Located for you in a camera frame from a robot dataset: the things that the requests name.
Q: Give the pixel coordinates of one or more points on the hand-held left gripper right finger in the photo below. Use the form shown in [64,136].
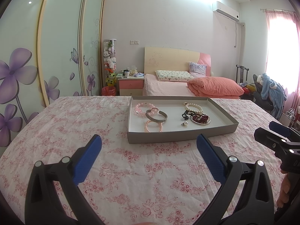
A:
[211,159]

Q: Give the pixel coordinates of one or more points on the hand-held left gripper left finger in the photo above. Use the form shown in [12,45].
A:
[85,159]

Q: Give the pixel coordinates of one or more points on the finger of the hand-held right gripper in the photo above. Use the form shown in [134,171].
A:
[281,130]
[267,139]

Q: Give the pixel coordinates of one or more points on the thin silver bangle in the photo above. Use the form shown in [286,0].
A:
[201,122]

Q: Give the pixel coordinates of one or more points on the pearl earring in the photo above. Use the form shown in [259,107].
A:
[185,123]

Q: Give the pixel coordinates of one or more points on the grey cardboard tray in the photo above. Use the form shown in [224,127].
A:
[173,129]

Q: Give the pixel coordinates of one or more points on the silver cuff bangle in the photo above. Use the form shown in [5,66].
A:
[155,120]

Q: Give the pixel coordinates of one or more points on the person's right hand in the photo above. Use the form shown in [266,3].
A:
[284,189]

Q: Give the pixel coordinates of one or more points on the dark office chair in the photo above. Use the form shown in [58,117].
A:
[259,97]

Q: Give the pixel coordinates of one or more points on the blue plush garment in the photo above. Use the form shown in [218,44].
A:
[271,89]

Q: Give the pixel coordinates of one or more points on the heap of colourful toys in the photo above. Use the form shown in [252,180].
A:
[248,88]

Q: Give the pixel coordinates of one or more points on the pink curtain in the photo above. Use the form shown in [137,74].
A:
[295,75]

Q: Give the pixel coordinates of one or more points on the dark wooden chair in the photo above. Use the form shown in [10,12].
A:
[241,73]

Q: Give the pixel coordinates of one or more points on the red waste bin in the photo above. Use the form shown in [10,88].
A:
[108,91]

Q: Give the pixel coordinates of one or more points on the folded orange quilt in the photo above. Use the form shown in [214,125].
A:
[215,86]

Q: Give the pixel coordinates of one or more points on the yellow plush toy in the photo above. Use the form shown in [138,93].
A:
[111,78]

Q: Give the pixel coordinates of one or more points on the pink and cream nightstand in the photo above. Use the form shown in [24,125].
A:
[130,85]

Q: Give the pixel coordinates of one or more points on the lavender pillow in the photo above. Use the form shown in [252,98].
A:
[198,68]

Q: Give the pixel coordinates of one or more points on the white patterned pillow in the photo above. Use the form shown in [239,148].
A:
[173,75]

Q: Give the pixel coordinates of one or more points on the white cup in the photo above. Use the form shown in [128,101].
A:
[126,74]

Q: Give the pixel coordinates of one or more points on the clear plush toy display tube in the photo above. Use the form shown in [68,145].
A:
[109,56]

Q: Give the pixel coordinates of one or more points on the bed with cream headboard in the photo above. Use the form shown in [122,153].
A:
[168,58]

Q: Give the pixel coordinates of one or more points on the wardrobe with purple flower doors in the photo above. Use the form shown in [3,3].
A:
[23,51]

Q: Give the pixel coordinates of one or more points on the white air conditioner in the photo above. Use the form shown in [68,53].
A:
[225,10]

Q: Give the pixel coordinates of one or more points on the wall light switch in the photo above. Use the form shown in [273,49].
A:
[135,42]

